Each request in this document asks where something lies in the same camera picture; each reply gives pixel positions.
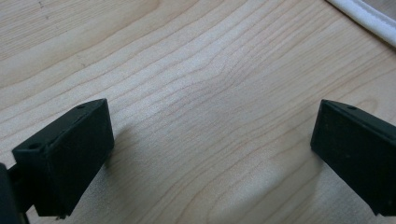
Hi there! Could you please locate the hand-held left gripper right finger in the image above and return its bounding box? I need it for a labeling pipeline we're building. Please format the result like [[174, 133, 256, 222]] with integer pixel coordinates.
[[309, 99, 396, 217]]

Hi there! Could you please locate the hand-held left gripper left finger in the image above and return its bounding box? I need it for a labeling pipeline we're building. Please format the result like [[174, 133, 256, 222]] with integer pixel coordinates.
[[11, 98, 116, 219]]

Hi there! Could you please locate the clear plastic bag white trim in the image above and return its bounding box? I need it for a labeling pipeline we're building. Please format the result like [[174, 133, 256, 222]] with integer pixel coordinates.
[[324, 0, 396, 49]]

